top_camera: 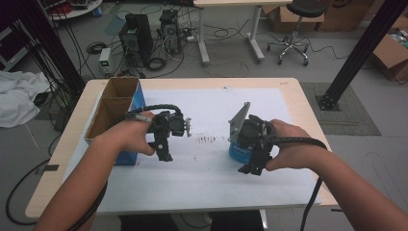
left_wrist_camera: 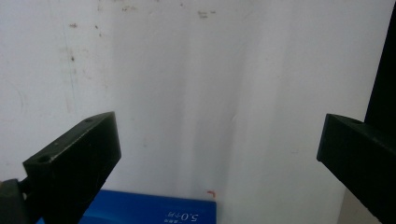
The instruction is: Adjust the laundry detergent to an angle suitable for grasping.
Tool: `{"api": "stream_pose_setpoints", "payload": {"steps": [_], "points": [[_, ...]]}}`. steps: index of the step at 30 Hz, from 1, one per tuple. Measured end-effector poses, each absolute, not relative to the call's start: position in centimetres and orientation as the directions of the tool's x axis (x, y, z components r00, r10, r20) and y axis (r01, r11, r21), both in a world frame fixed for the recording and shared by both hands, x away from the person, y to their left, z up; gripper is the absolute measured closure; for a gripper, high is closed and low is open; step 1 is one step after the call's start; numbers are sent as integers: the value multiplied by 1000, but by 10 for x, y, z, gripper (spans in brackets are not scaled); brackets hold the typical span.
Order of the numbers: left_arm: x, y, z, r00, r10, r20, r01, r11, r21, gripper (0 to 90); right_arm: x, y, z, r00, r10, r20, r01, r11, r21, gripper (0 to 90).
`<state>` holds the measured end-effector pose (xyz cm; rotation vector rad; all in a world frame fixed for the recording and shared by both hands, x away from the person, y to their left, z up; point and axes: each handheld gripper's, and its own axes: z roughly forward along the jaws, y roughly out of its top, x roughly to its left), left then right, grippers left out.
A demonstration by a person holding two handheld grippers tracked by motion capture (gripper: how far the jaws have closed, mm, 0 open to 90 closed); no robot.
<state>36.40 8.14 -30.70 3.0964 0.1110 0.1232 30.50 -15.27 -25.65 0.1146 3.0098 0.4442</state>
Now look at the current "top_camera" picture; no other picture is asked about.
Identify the white power supply unit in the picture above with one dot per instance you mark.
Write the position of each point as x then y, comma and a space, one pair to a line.
105, 61

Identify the grey floor mat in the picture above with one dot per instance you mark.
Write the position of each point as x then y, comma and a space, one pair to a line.
356, 122

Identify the black tape strip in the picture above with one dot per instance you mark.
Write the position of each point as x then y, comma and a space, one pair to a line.
51, 167

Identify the grey computer tower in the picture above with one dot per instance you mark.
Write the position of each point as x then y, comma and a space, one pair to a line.
170, 32

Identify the person's dark legs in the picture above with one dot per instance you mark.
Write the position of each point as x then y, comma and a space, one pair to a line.
144, 223

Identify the large brown cardboard box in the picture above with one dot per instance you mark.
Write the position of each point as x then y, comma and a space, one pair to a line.
346, 16

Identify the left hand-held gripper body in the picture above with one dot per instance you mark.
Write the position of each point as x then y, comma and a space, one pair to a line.
170, 125

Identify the grey metal frame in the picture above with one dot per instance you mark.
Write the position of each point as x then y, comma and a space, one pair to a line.
12, 51

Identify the person's left hand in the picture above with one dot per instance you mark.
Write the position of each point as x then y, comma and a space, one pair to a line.
128, 134

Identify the white desk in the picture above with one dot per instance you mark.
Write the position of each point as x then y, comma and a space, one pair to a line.
231, 3

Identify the open cardboard box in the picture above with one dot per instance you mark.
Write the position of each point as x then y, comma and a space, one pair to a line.
389, 54

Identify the round white table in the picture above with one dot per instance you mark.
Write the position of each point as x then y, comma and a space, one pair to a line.
80, 11

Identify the black swivel stool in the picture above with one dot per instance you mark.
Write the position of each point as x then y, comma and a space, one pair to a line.
304, 8

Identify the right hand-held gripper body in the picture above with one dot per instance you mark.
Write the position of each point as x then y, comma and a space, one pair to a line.
253, 131

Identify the black metal post with base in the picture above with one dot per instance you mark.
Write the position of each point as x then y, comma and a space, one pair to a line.
362, 48

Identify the white sheet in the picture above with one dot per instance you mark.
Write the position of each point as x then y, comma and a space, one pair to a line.
208, 186

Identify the white cloth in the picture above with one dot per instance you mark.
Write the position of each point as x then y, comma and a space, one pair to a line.
19, 96

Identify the blue cardboard box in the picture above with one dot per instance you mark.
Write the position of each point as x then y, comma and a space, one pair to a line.
112, 106

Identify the person's right hand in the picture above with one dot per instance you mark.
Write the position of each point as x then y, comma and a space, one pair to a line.
288, 147

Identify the black computer tower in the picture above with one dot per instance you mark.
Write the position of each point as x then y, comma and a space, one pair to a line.
138, 38

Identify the white power strip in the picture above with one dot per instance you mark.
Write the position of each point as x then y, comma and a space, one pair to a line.
191, 38

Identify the blue round can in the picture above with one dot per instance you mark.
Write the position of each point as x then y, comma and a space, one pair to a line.
239, 154

